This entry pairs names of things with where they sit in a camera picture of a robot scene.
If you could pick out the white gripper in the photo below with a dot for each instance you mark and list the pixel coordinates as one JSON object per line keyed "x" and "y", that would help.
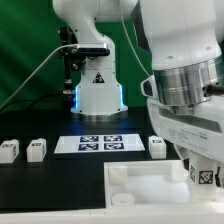
{"x": 202, "y": 132}

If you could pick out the white square tabletop part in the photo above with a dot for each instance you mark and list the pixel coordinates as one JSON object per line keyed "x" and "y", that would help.
{"x": 146, "y": 183}

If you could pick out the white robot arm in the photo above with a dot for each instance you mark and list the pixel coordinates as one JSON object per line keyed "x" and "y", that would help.
{"x": 184, "y": 106}

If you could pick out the white marker sheet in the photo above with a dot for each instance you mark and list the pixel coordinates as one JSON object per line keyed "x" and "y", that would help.
{"x": 99, "y": 143}

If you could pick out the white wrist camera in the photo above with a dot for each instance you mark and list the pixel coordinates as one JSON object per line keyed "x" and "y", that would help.
{"x": 149, "y": 88}

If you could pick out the black camera on stand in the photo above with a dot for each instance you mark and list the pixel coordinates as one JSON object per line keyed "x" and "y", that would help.
{"x": 74, "y": 55}

